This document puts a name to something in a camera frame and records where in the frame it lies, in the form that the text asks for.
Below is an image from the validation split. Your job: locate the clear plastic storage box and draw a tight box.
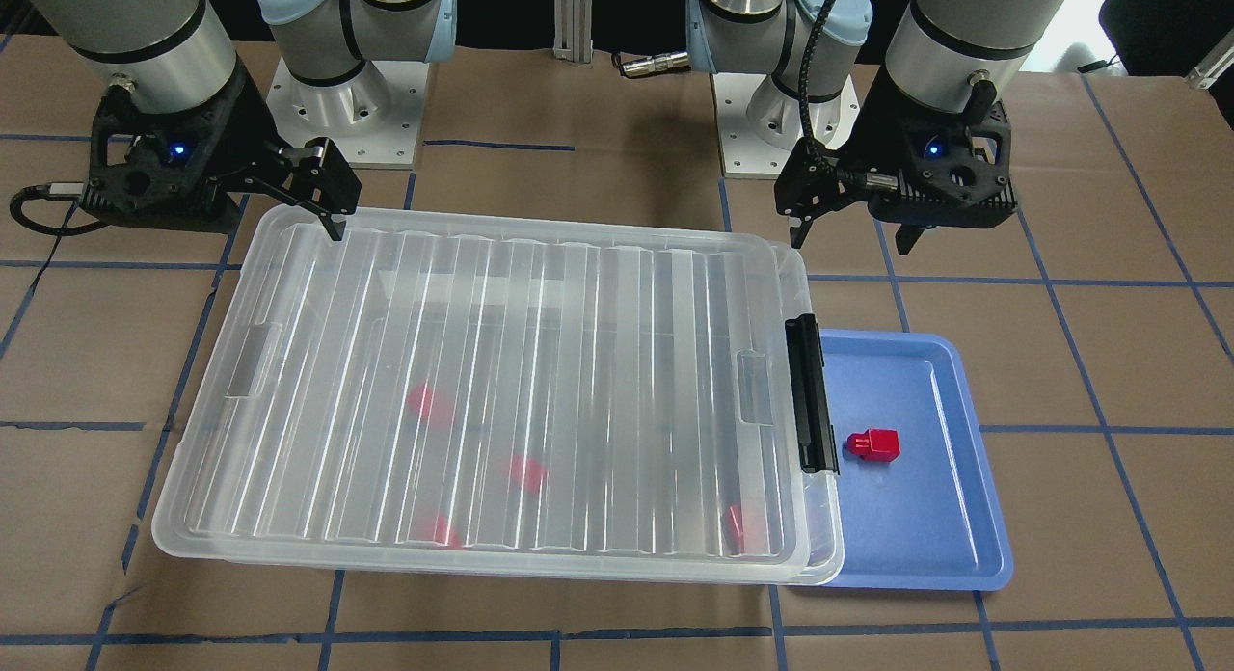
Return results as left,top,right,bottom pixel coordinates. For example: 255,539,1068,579
207,247,845,587

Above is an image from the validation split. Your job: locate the red block from tray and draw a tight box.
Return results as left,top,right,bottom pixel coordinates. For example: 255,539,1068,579
845,428,900,463

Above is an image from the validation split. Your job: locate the silver cable connector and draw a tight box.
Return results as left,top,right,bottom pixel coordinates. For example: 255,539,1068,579
611,51,690,81

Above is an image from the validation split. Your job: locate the red block centre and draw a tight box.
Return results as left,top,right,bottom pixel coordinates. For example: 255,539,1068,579
507,454,550,497

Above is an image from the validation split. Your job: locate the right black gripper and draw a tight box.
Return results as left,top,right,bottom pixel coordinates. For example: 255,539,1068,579
79,73,362,242

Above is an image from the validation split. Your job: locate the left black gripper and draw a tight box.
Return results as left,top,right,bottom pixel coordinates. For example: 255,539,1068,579
775,101,1018,257

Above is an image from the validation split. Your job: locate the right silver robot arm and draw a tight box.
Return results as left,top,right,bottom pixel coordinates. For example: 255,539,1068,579
10,0,458,242

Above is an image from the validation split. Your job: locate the clear plastic box lid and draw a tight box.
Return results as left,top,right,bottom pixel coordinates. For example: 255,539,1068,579
152,204,813,583

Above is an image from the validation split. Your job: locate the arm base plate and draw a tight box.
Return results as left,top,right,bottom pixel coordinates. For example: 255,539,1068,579
267,60,433,171
711,73,860,180

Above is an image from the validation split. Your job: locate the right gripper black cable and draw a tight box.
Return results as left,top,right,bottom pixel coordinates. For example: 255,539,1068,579
9,183,115,237

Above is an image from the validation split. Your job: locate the aluminium frame post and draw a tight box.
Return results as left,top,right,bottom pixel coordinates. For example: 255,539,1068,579
552,0,594,67

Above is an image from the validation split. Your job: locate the red block near latch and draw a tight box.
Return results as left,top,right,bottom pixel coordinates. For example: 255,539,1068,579
721,501,745,558

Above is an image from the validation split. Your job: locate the red block upper middle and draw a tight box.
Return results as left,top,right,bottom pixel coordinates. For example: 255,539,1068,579
405,384,454,428

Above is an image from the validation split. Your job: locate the black box latch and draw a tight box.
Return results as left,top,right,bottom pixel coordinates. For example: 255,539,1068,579
785,312,839,474

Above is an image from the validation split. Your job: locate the red block front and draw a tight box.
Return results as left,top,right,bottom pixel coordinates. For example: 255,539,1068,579
418,514,464,550

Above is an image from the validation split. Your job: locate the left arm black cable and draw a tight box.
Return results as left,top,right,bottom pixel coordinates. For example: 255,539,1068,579
796,0,851,162

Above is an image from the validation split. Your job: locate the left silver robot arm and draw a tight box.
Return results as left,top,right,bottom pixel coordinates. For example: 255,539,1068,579
686,0,1065,255

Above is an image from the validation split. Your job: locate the blue plastic tray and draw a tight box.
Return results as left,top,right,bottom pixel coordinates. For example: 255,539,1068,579
821,329,1014,592

